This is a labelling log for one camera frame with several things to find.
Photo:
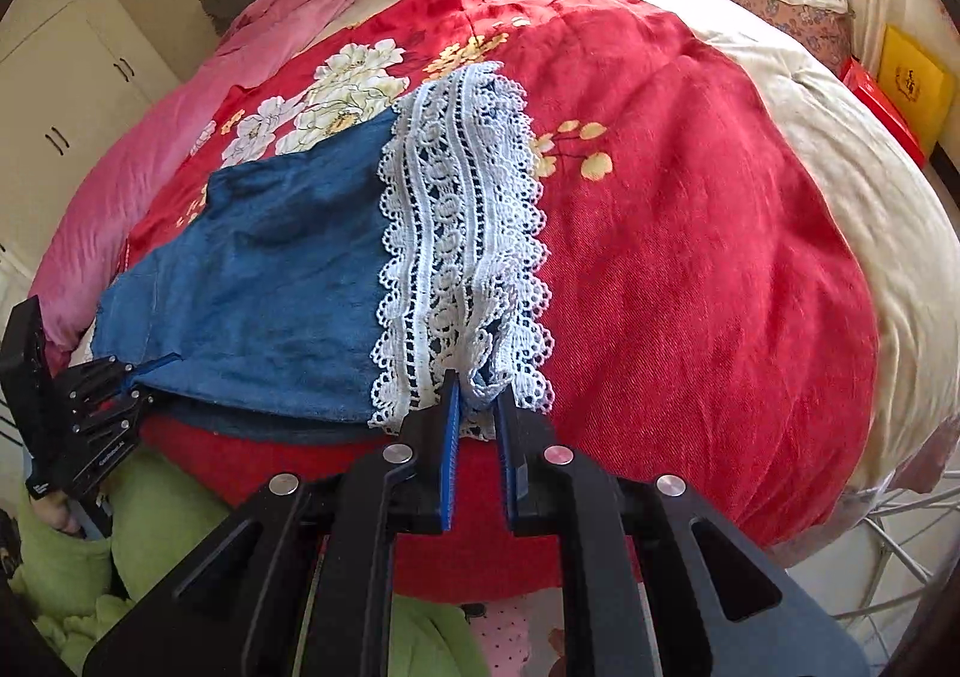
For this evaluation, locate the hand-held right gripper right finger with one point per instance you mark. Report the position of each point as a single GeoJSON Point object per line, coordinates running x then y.
{"type": "Point", "coordinates": [507, 452]}

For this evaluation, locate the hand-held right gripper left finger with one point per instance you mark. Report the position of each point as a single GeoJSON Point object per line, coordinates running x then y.
{"type": "Point", "coordinates": [451, 437]}

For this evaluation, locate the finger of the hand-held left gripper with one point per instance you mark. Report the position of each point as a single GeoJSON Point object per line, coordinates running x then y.
{"type": "Point", "coordinates": [105, 377]}
{"type": "Point", "coordinates": [112, 416]}

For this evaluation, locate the blue denim pants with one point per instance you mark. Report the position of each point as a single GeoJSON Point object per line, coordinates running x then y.
{"type": "Point", "coordinates": [262, 272]}

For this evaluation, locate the person's left forearm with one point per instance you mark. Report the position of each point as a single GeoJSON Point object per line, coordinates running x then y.
{"type": "Point", "coordinates": [172, 519]}

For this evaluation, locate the person's left hand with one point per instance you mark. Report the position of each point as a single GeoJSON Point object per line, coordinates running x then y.
{"type": "Point", "coordinates": [54, 516]}

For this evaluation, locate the pink dotted cloth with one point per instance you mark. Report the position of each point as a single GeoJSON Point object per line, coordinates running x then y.
{"type": "Point", "coordinates": [502, 636]}

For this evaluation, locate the pink blanket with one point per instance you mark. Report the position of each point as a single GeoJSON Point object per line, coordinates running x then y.
{"type": "Point", "coordinates": [150, 145]}

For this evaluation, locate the red floral blanket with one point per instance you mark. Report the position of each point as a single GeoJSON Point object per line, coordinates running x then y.
{"type": "Point", "coordinates": [675, 272]}

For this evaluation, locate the white wardrobe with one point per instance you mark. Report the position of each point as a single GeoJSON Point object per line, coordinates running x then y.
{"type": "Point", "coordinates": [75, 85]}

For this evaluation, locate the cream quilt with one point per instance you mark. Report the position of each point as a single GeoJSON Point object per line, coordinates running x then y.
{"type": "Point", "coordinates": [862, 197]}

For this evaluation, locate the red box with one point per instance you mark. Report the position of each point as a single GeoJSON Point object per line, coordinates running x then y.
{"type": "Point", "coordinates": [881, 107]}

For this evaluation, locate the floral ruffled pillow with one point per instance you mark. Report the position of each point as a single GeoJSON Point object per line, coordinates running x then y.
{"type": "Point", "coordinates": [795, 25]}

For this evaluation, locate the yellow box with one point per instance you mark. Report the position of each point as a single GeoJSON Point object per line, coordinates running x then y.
{"type": "Point", "coordinates": [915, 85]}

